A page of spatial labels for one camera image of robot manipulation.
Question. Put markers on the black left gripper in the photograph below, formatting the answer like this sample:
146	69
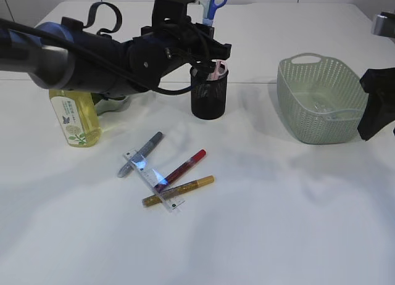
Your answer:
168	46

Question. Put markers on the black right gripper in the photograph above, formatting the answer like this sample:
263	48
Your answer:
379	111

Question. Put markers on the blue scissors with sheath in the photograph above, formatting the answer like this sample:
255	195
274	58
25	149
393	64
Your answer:
209	10

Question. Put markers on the pink scissors with sheath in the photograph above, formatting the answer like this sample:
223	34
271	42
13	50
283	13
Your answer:
220	70

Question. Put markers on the clear plastic sheet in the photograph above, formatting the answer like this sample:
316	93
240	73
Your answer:
320	107

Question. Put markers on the yellow tea bottle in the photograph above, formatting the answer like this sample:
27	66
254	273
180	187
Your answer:
77	117

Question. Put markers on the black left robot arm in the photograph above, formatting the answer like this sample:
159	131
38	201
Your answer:
62	56

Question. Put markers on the green plastic woven basket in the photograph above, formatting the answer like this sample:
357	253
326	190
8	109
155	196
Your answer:
327	80

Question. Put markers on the black mesh pen holder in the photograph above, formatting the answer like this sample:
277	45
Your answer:
208	98

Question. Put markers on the green wavy glass plate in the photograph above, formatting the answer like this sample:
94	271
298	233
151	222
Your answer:
104	104

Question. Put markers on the silver glitter pen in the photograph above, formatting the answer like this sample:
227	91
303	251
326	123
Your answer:
142	152

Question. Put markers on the red glitter pen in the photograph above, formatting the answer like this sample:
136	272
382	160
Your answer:
181	170

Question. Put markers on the clear plastic ruler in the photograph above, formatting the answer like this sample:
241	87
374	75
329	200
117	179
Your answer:
153	180

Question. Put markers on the gold glitter pen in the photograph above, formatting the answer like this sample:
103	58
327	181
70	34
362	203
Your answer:
179	190

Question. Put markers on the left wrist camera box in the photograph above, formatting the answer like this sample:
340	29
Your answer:
173	10

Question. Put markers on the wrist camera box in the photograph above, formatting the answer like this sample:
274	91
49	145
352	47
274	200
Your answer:
173	10
384	24

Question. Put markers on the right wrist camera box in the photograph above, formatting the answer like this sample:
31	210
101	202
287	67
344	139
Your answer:
384	24

